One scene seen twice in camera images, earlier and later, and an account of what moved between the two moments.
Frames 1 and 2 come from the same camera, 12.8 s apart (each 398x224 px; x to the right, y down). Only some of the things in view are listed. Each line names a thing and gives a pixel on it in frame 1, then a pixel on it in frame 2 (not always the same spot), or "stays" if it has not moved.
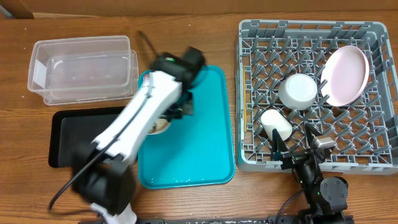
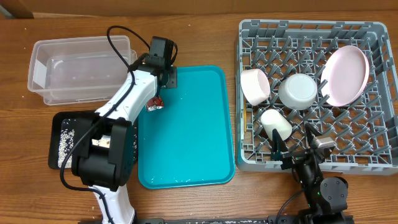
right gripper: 279,150 stays
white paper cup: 272,119 stays
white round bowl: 298,91 stays
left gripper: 187,107 to 173,80
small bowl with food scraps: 159,126 to 255,85
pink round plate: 344,76 stays
